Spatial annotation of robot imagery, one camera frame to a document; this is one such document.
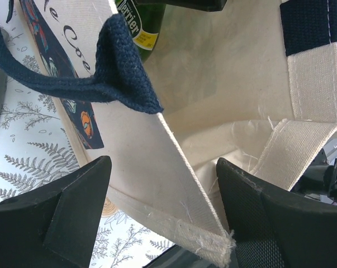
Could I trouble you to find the floral table mat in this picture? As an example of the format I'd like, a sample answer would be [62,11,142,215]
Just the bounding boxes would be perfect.
[0,76,172,267]

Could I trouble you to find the green Perrier bottle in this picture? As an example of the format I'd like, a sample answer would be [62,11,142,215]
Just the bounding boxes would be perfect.
[115,0,167,62]

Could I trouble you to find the beige canvas tote bag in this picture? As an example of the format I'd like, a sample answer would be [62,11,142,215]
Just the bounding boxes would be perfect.
[0,1,337,267]

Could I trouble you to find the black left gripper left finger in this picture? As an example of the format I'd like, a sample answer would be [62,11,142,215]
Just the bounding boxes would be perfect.
[0,156,112,267]

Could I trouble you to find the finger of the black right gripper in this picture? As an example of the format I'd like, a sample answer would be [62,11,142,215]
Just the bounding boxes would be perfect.
[135,0,227,12]

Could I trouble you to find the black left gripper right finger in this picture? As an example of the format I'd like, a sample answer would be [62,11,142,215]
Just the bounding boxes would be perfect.
[216,158,337,267]

